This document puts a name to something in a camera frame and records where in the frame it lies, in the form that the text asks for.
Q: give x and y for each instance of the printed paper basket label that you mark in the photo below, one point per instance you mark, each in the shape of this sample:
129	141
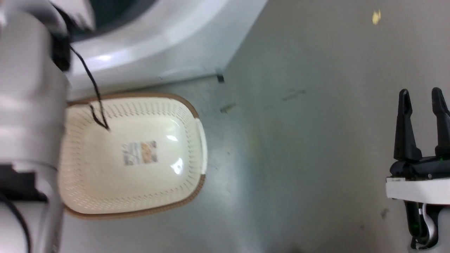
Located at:
139	153

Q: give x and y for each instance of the cream plastic laundry basket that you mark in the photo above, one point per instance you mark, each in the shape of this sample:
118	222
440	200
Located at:
133	158

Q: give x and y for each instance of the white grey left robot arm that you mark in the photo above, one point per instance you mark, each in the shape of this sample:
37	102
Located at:
28	105

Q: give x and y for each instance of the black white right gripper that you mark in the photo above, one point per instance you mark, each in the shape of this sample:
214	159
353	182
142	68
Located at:
420	182

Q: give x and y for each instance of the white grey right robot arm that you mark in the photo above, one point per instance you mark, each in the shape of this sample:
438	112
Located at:
427	225

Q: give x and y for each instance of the white washing machine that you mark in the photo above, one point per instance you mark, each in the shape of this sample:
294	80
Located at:
158	38

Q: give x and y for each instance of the small yellow floor scrap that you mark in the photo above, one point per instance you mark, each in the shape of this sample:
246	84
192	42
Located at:
376	17

